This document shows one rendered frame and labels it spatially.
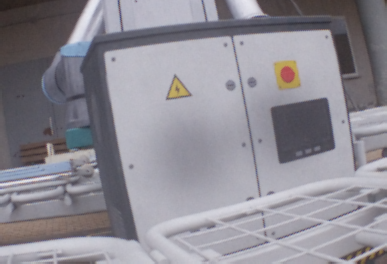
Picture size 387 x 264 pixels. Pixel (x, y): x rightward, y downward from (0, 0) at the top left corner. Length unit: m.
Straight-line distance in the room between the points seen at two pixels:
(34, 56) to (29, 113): 1.00
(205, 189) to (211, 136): 0.10
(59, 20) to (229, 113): 7.37
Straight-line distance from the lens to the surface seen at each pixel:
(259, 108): 0.96
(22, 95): 7.94
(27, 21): 8.20
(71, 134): 1.39
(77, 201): 1.76
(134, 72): 0.89
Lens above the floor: 0.64
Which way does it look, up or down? 1 degrees up
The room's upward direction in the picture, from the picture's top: 10 degrees counter-clockwise
